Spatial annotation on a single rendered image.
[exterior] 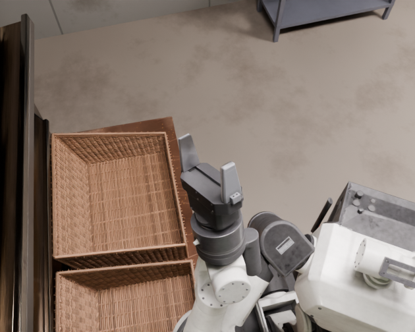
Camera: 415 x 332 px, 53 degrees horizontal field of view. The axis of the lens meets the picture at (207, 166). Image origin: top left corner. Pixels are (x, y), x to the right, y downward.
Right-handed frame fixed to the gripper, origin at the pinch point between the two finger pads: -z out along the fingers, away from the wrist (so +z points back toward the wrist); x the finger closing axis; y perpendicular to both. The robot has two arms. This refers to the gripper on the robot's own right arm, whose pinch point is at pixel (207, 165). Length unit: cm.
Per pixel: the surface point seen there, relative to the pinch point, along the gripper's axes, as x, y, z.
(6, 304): -26, 36, 28
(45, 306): -56, 32, 65
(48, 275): -63, 27, 61
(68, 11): -281, -72, 40
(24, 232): -34.5, 26.7, 20.6
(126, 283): -70, 4, 93
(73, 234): -89, 12, 73
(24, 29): -87, 1, -5
